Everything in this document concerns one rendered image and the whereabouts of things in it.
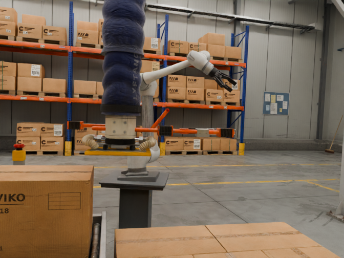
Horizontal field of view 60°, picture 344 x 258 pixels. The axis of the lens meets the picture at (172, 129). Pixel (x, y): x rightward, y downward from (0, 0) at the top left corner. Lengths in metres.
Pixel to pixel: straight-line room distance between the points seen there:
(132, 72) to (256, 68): 10.57
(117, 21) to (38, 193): 0.94
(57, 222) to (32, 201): 0.15
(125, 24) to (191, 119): 9.28
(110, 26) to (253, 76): 10.52
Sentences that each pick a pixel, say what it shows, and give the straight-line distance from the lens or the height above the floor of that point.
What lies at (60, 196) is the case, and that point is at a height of 0.87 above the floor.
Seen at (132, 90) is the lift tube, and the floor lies 1.40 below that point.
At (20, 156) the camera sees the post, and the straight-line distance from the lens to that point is 2.26.
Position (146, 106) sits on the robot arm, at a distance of 2.63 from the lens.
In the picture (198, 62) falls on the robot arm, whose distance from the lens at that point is 2.29.
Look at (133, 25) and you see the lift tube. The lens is 1.67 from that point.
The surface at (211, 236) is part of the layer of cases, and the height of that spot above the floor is 0.54.
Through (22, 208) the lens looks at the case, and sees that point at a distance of 1.62.
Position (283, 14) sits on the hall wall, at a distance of 13.14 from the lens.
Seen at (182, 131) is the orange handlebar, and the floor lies 1.19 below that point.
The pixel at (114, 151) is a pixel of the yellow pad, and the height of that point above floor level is 1.08.
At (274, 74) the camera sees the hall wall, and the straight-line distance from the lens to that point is 12.48.
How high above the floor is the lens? 1.29
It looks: 3 degrees down
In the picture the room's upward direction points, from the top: 2 degrees clockwise
